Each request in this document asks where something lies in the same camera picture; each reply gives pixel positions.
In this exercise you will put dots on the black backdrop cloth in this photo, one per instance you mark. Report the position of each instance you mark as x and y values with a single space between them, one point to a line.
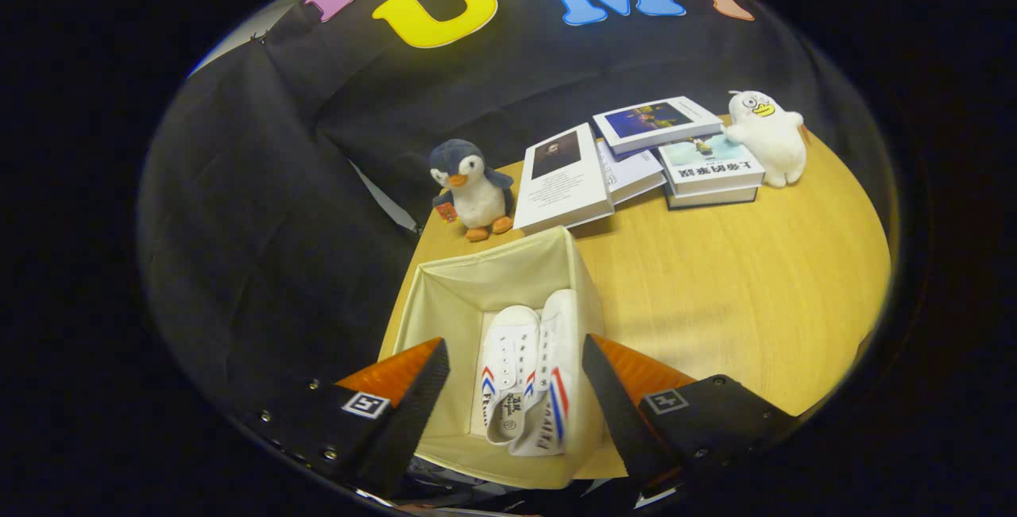
254 223

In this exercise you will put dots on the white duck plush toy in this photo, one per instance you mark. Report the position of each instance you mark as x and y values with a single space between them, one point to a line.
771 140

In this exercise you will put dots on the white book with text cover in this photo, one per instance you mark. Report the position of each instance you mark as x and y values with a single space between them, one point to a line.
632 171

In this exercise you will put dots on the white canvas shoe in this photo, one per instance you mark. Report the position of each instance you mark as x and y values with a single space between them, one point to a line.
558 374
507 374

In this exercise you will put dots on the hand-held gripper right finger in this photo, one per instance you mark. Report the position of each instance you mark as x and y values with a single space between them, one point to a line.
620 414

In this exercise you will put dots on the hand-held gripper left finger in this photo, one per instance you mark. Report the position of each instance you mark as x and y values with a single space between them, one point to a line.
413 414

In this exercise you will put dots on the book with blue picture cover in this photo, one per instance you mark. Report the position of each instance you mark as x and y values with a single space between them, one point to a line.
655 121

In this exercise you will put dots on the book with dark portrait cover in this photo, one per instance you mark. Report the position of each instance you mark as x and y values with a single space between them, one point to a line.
564 179

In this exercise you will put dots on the beige fabric storage box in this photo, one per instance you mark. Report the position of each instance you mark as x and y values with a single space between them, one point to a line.
453 302

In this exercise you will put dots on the book with teal cover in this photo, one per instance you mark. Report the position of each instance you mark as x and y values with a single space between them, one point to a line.
711 163

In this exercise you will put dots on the grey penguin plush toy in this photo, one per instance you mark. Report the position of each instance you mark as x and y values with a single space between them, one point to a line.
475 191

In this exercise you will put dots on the white book under teal book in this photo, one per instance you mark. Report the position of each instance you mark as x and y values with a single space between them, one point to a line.
711 198

